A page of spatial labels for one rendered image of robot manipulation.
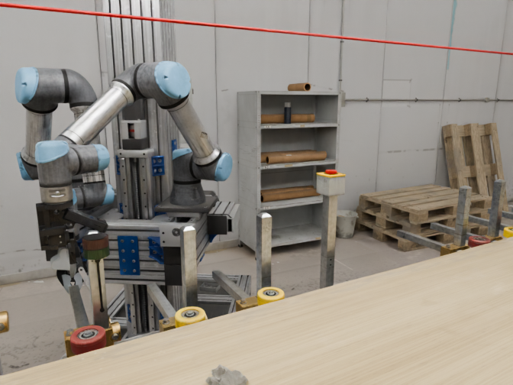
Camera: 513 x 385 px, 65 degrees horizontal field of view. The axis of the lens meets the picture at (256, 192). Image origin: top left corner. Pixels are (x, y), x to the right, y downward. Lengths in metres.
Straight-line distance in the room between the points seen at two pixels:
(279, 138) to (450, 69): 2.53
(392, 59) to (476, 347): 4.22
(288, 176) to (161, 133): 2.58
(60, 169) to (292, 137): 3.36
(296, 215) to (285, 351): 3.52
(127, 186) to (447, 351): 1.40
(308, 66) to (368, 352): 3.63
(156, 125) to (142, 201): 0.34
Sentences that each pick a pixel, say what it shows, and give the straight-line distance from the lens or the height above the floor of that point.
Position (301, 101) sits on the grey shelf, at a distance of 4.29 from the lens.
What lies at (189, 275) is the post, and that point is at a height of 0.97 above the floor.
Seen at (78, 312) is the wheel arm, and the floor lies 0.86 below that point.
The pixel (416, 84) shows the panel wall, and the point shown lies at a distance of 5.33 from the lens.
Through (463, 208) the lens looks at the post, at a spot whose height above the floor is 1.01.
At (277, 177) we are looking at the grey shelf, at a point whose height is 0.69.
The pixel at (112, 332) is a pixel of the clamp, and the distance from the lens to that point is 1.20.
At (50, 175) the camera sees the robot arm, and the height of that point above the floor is 1.28.
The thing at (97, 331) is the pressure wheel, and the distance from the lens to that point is 1.12.
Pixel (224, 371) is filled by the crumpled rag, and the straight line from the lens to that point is 0.91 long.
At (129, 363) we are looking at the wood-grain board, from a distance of 0.99.
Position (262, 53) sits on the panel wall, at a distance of 4.11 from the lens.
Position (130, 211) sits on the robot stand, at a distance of 1.92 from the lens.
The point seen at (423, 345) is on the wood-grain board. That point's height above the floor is 0.90.
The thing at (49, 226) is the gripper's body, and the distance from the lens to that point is 1.16.
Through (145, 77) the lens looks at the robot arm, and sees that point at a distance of 1.39.
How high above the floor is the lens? 1.46
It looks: 13 degrees down
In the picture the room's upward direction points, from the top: straight up
